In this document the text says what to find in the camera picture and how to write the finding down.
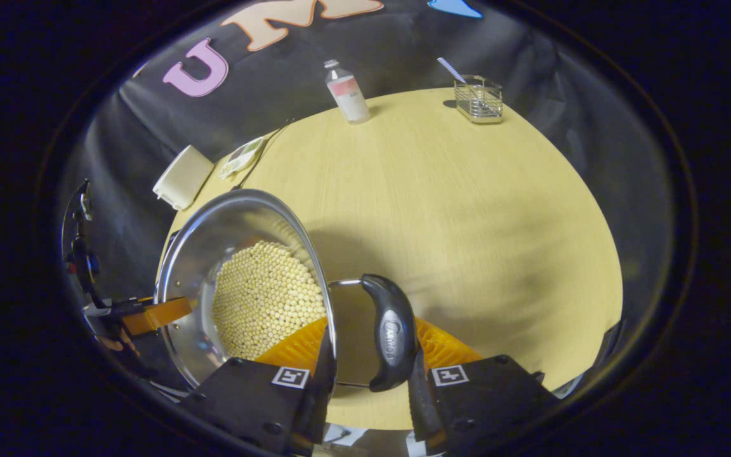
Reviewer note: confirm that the white toaster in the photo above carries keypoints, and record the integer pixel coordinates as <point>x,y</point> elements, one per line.
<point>183,176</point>

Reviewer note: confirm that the clear bottle with pink label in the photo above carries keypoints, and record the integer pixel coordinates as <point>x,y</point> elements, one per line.
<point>348,92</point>

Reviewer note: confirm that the striped straw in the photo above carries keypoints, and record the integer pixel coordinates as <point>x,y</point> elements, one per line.
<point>451,68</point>

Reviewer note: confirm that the white divided dish of beans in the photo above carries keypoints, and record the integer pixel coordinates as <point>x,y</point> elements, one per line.
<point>242,157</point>

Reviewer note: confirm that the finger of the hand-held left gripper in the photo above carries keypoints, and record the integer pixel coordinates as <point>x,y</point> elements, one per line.
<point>159,313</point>

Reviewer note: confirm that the pile of yellow soybeans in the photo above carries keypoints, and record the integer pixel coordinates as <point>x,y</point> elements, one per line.
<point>264,298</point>

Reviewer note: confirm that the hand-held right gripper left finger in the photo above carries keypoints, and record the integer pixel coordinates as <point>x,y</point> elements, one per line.
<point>248,400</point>

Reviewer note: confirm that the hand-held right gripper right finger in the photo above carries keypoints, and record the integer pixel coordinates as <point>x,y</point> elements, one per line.
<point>492,397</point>

